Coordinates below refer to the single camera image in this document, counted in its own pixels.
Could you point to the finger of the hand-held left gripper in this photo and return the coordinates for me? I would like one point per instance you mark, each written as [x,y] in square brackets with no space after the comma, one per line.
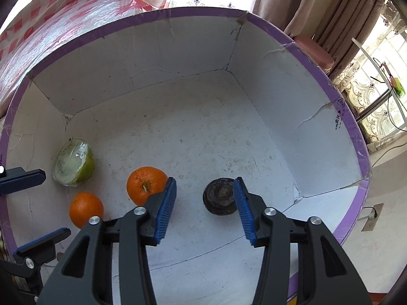
[41,240]
[22,180]

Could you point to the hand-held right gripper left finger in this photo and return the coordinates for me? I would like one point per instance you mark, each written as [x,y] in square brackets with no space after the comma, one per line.
[163,211]

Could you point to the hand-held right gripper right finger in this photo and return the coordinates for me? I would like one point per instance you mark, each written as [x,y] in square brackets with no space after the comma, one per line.
[244,211]

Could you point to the dark water chestnut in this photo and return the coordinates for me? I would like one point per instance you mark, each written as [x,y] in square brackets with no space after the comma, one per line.
[217,197]

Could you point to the white cardboard box purple rim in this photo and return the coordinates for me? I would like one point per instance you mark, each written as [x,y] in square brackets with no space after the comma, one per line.
[190,117]

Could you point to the orange with stem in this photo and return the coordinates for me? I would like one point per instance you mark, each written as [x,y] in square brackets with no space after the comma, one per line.
[143,181]

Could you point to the small orange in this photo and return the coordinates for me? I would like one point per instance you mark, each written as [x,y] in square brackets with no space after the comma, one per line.
[84,208]

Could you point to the plastic-wrapped green fruit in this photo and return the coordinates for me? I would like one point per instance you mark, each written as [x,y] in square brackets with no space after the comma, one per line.
[74,165]

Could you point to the red checked tablecloth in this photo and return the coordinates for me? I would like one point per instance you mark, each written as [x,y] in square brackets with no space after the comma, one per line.
[47,22]

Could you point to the white lace curtain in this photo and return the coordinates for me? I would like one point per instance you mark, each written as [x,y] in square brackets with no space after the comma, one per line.
[359,92]

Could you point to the pink stool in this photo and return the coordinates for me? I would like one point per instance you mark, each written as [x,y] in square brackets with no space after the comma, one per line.
[313,50]

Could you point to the green plastic clip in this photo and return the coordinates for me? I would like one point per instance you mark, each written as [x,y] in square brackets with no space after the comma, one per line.
[397,85]

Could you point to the white curved rod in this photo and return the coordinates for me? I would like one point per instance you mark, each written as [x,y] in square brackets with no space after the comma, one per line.
[370,55]

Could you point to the beige patterned curtain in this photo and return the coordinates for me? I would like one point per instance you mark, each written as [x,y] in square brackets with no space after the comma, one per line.
[318,0]

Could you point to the wall socket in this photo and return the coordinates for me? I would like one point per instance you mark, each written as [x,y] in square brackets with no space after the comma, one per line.
[373,217]

